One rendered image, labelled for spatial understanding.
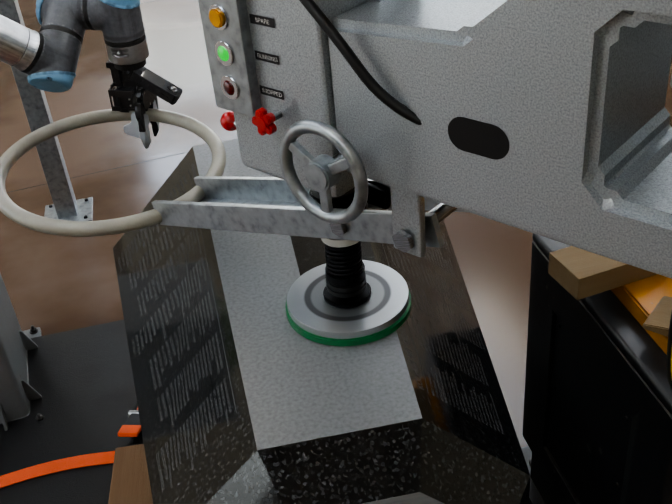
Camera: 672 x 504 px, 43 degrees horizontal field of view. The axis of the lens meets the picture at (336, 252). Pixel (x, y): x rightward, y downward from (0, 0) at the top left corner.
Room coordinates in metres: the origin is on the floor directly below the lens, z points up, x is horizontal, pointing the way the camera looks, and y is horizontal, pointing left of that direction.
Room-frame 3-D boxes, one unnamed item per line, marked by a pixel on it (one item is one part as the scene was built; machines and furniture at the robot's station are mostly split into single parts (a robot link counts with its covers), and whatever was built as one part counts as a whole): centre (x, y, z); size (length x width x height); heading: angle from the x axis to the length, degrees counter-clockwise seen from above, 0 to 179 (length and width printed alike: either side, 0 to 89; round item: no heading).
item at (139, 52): (1.86, 0.42, 1.14); 0.10 x 0.09 x 0.05; 166
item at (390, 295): (1.20, -0.01, 0.89); 0.21 x 0.21 x 0.01
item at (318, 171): (1.03, -0.02, 1.24); 0.15 x 0.10 x 0.15; 47
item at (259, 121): (1.10, 0.07, 1.28); 0.04 x 0.04 x 0.04; 47
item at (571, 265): (1.34, -0.52, 0.81); 0.20 x 0.10 x 0.05; 108
